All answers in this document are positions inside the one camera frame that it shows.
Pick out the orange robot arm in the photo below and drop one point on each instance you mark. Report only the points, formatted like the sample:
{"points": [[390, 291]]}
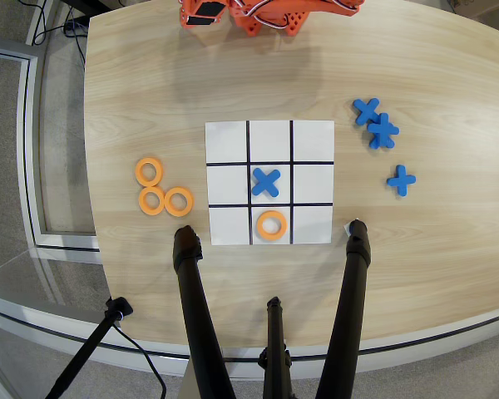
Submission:
{"points": [[291, 18]]}

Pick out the blue foam cross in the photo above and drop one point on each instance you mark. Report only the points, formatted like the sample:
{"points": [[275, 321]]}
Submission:
{"points": [[366, 109], [401, 180], [383, 131], [266, 182]]}

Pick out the white tic-tac-toe grid paper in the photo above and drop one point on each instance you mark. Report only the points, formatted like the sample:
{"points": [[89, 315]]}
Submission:
{"points": [[312, 141]]}

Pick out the white paper sticker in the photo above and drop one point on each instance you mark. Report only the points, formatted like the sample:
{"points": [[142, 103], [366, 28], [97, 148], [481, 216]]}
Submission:
{"points": [[347, 228]]}

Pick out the thin black tripod leg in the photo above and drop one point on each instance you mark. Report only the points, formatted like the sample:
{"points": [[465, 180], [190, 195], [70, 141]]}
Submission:
{"points": [[275, 332]]}

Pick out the black stand pole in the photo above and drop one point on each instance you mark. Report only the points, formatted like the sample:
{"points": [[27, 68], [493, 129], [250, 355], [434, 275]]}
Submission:
{"points": [[87, 353]]}

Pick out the black furniture bar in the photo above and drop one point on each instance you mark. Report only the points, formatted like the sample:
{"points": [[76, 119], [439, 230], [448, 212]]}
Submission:
{"points": [[91, 6]]}

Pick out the grey metal floor frame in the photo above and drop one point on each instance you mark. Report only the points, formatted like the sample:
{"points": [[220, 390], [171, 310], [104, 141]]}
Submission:
{"points": [[29, 166]]}

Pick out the black camera tripod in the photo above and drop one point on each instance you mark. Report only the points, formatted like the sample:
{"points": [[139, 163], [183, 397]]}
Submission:
{"points": [[25, 320]]}

